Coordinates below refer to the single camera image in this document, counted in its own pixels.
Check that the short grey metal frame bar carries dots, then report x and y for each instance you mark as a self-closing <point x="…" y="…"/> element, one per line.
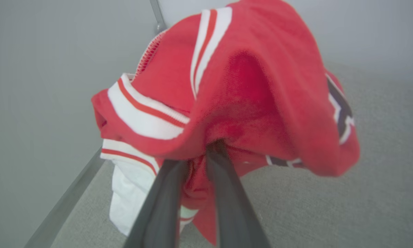
<point x="158" y="17"/>

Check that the red basketball jersey white trim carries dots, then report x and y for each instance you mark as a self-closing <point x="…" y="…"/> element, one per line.
<point x="254" y="103"/>

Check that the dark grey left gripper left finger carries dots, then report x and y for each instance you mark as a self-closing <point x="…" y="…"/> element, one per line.
<point x="161" y="206"/>

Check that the long grey metal frame bar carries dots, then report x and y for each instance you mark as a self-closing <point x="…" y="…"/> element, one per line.
<point x="65" y="203"/>

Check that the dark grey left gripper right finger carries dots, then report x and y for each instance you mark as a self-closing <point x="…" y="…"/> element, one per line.
<point x="234" y="206"/>

